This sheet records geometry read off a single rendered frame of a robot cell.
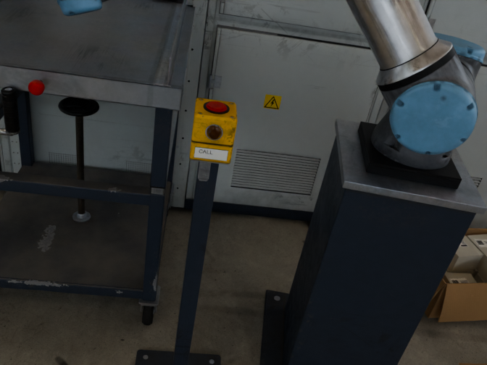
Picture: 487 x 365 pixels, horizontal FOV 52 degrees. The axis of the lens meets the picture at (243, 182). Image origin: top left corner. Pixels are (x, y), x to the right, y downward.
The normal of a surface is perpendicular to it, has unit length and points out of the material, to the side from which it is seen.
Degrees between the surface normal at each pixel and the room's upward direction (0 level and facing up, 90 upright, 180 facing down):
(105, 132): 90
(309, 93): 90
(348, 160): 0
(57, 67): 0
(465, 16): 90
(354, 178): 0
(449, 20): 90
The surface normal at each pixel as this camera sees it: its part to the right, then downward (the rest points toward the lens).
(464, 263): 0.27, 0.57
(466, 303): 0.22, 0.27
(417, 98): -0.29, 0.54
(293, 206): 0.04, 0.56
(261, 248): 0.16, -0.82
